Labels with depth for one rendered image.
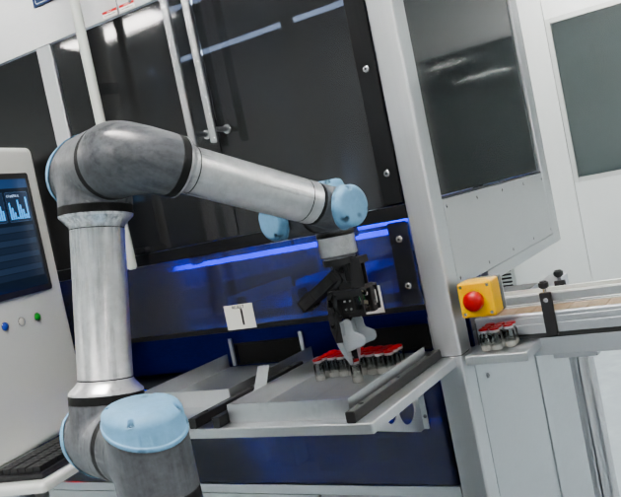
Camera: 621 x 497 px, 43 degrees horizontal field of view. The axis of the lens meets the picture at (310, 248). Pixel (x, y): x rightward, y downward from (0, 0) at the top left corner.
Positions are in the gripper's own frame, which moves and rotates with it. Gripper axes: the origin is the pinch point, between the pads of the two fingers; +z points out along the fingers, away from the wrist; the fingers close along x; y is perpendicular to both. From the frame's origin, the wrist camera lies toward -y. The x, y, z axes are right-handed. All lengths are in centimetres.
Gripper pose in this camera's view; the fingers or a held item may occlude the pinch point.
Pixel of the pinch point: (350, 356)
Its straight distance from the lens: 158.2
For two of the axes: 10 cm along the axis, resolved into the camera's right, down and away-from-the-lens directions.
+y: 8.4, -1.4, -5.2
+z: 2.0, 9.8, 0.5
